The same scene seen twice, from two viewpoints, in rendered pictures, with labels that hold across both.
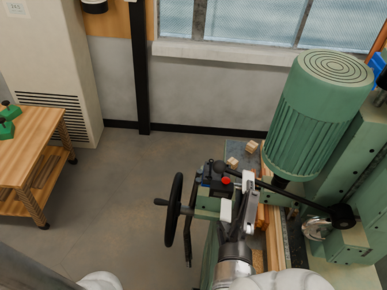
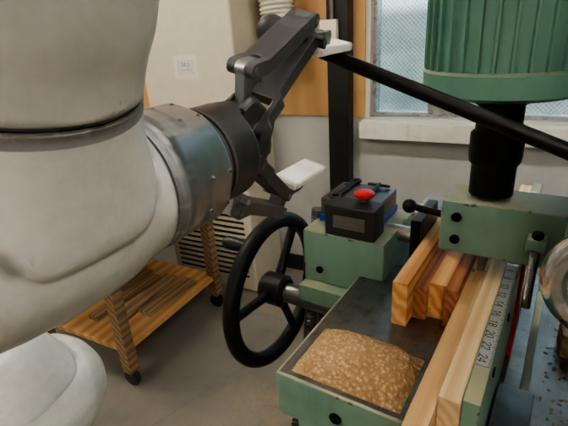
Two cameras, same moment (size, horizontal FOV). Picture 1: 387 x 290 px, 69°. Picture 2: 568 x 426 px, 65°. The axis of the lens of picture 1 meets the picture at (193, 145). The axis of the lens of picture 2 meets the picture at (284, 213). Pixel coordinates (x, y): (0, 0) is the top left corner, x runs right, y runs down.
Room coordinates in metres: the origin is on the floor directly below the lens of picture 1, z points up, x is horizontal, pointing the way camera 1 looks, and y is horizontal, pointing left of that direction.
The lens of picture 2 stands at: (0.02, -0.34, 1.26)
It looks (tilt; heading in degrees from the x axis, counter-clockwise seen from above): 23 degrees down; 31
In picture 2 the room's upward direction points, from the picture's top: 4 degrees counter-clockwise
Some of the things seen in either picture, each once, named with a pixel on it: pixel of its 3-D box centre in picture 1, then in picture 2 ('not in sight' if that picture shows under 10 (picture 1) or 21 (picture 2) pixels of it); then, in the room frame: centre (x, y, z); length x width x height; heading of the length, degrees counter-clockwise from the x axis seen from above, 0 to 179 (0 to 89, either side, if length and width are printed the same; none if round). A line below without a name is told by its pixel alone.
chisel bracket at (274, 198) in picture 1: (280, 193); (502, 230); (0.59, -0.31, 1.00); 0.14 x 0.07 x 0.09; 87
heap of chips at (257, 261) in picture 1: (243, 258); (357, 355); (0.39, -0.20, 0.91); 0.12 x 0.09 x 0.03; 87
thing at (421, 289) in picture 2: (253, 197); (443, 262); (0.62, -0.24, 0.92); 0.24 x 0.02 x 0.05; 177
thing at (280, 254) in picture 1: (273, 195); (500, 267); (0.63, -0.31, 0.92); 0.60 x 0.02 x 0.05; 177
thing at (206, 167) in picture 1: (217, 178); (357, 204); (0.63, -0.10, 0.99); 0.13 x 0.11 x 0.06; 177
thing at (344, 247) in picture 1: (343, 241); not in sight; (0.42, -0.47, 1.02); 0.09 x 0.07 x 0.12; 177
